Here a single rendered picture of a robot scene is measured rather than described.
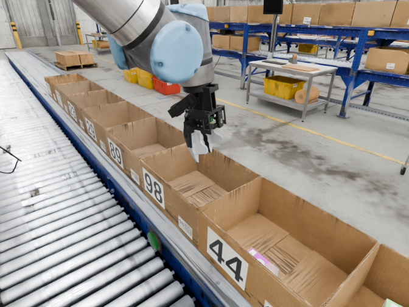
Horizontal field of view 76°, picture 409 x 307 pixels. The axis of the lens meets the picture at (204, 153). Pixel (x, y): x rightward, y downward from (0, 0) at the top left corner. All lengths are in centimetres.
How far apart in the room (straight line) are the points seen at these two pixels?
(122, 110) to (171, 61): 147
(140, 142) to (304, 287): 108
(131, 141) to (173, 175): 39
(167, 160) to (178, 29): 81
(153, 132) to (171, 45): 116
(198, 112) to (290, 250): 55
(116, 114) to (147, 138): 40
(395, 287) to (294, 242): 28
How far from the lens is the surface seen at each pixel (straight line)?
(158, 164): 114
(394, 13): 517
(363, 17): 531
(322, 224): 89
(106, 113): 183
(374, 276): 90
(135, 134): 149
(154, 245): 103
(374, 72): 486
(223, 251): 78
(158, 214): 103
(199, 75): 61
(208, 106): 63
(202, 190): 115
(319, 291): 87
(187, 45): 42
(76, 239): 125
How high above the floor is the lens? 156
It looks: 28 degrees down
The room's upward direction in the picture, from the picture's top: straight up
